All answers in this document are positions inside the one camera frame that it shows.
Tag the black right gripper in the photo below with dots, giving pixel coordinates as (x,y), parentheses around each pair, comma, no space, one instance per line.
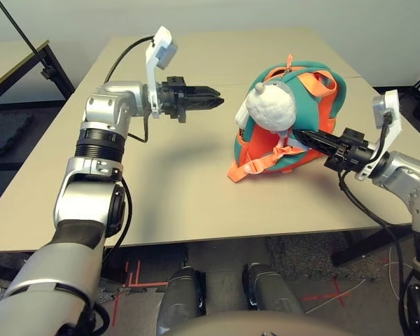
(351,154)

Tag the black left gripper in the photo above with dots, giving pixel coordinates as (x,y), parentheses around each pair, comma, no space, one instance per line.
(173,98)

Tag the teal orange backpack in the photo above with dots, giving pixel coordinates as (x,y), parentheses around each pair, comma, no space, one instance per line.
(311,112)

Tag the black table base foot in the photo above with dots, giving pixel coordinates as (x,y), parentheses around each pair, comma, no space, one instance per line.
(5,264)
(367,246)

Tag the grey robot right leg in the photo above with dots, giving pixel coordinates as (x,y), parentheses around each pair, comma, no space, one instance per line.
(271,290)

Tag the grey robot leg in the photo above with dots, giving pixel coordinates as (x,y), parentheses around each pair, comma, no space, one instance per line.
(180,297)
(271,290)

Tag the thin black pole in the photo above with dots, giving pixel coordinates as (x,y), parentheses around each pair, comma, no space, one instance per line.
(21,35)

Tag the grey robot torso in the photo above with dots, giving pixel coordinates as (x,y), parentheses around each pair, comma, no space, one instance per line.
(246,323)

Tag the black framed side table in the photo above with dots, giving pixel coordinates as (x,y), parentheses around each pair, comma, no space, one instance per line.
(10,57)

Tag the grey robot left leg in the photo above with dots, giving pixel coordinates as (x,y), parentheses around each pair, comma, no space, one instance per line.
(180,297)

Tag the black foam floor mat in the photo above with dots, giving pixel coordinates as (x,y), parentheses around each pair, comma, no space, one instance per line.
(3,134)

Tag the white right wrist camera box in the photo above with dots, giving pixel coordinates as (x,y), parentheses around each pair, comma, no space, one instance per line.
(390,115)

